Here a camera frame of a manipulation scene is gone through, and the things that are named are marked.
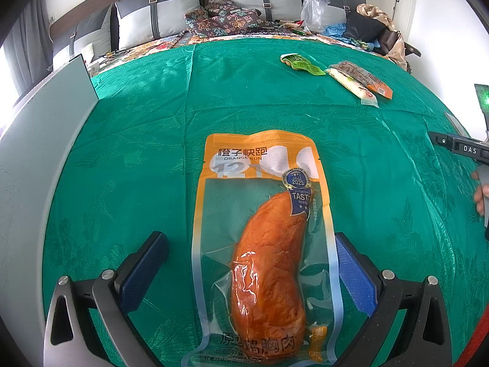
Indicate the white and yellow snack packet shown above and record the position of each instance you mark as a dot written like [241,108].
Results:
[353,86]

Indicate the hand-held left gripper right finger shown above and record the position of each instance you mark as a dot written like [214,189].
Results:
[355,277]

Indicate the brown leather bag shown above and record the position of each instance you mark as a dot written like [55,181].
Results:
[391,40]

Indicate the blue cloth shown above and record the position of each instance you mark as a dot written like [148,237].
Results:
[336,29]

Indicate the grey curtain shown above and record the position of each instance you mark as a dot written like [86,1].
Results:
[26,26]

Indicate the person's right hand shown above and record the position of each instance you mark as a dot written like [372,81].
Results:
[478,195]

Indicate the clear plastic bag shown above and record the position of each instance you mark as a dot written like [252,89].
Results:
[315,9]

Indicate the floral bedsheet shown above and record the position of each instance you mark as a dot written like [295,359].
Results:
[160,44]

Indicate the orange chicken breast packet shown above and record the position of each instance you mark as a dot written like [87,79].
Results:
[267,256]

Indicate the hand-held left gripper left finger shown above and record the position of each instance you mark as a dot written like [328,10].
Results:
[144,269]

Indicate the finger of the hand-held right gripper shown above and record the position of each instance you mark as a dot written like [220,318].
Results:
[443,140]
[458,124]

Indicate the dark patterned quilt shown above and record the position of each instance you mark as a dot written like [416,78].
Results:
[225,21]

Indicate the green snack packet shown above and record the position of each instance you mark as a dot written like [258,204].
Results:
[303,64]

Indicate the white cardboard box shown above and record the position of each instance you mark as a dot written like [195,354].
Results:
[34,153]

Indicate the green patterned cloth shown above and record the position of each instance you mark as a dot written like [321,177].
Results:
[152,153]

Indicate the beige patterned cloth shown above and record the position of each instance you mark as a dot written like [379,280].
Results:
[376,13]

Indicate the brown and orange snack packet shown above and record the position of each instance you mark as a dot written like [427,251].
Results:
[368,77]

